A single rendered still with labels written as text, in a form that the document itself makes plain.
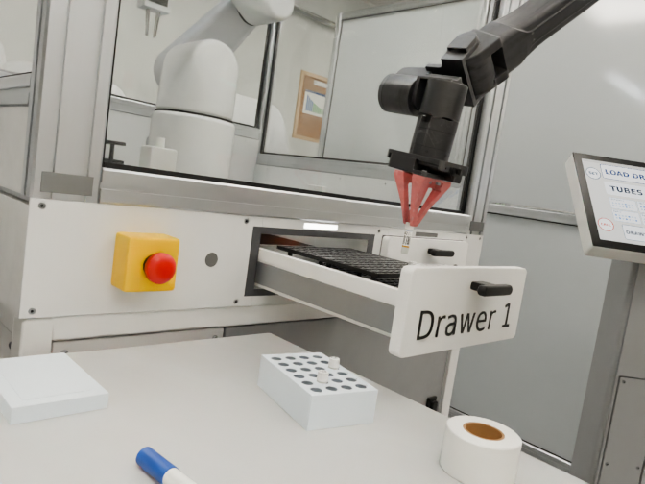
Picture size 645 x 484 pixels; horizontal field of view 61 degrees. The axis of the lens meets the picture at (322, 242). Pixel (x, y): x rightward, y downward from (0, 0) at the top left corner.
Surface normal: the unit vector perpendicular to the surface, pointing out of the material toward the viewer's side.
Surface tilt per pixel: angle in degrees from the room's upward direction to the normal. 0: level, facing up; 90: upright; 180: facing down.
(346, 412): 90
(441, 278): 90
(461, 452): 90
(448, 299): 90
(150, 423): 0
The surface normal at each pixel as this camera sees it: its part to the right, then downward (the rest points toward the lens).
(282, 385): -0.85, -0.07
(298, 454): 0.15, -0.98
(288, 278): -0.72, -0.04
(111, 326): 0.68, 0.17
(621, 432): 0.03, 0.11
